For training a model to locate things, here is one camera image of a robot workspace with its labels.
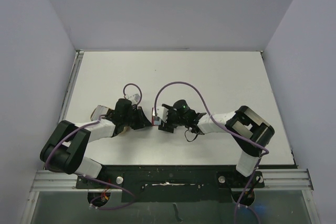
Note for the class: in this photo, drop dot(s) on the aluminium left rail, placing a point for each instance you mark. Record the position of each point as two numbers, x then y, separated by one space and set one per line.
71 83

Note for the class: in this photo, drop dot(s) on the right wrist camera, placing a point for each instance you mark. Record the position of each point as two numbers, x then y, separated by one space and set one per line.
161 114

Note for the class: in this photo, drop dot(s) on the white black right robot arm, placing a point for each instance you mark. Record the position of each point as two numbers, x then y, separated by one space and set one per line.
251 132

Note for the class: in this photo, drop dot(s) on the red leather card holder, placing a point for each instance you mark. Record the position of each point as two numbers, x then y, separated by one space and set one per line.
154 119

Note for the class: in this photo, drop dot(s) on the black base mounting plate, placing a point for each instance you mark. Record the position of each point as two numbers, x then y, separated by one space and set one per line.
180 183

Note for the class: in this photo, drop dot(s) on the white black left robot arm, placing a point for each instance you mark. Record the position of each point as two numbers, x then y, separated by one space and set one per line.
66 147

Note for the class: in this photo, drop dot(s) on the aluminium rail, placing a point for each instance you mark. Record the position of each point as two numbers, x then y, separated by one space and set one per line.
274 179
71 83

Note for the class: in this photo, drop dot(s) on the aluminium front rail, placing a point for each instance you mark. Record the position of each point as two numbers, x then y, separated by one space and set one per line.
274 179

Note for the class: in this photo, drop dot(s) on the beige oval tray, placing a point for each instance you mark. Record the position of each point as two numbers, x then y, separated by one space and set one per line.
116 131

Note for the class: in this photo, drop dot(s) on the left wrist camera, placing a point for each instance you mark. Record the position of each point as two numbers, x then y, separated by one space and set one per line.
135 98

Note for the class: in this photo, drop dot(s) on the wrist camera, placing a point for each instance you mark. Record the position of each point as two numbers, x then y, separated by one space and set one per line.
135 98
161 114

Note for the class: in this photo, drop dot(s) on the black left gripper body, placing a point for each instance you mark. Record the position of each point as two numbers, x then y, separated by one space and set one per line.
131 119

